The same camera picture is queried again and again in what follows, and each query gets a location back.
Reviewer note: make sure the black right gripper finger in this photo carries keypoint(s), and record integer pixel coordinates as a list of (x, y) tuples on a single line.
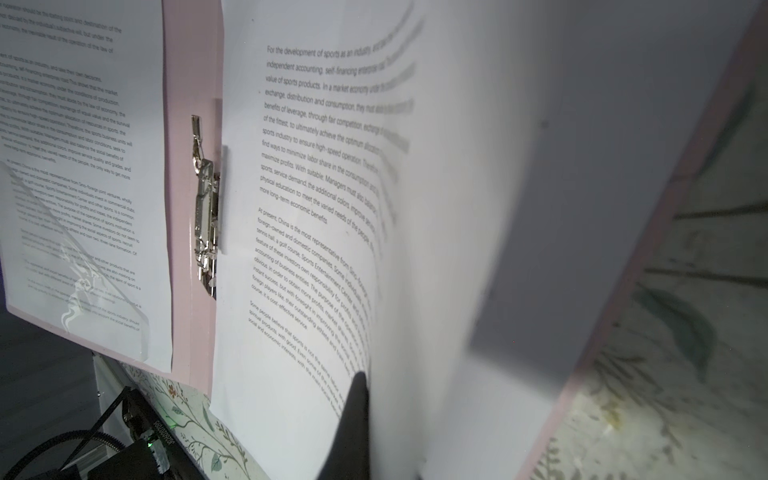
[(349, 455)]

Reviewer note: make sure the printed paper sheet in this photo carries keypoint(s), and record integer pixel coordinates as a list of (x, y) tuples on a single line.
[(318, 100), (545, 135), (84, 245)]

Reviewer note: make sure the pink file folder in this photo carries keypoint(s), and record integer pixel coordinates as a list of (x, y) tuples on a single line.
[(193, 39)]

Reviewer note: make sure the printed paper sheet back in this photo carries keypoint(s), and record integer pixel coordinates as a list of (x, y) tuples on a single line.
[(545, 135)]

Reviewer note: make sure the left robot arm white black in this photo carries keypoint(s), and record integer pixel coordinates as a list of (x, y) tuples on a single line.
[(154, 453)]

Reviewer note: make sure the floral patterned table mat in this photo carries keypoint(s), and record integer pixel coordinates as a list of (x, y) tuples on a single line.
[(679, 389)]

